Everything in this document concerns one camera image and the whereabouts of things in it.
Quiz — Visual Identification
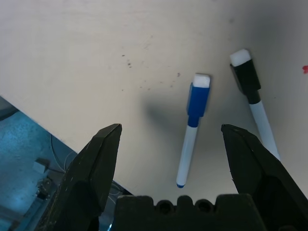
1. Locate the black cap whiteboard marker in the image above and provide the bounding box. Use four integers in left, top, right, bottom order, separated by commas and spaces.
229, 49, 282, 162

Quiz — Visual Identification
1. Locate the blue cap whiteboard marker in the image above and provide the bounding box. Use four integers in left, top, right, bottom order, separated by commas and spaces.
176, 74, 212, 189

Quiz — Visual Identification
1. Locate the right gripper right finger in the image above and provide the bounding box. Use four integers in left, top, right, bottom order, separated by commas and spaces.
220, 123, 308, 231

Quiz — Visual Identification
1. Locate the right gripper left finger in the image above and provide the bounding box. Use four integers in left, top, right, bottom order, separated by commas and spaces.
39, 123, 123, 231

